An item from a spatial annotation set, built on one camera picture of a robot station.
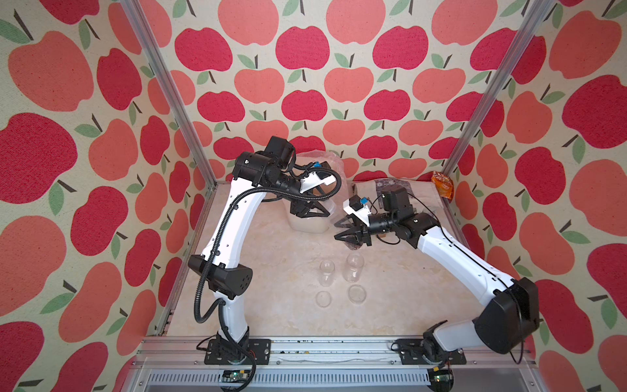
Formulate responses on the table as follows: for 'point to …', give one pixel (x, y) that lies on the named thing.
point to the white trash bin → (312, 224)
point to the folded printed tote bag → (424, 199)
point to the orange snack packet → (444, 184)
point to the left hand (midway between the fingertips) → (327, 208)
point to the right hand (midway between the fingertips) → (338, 234)
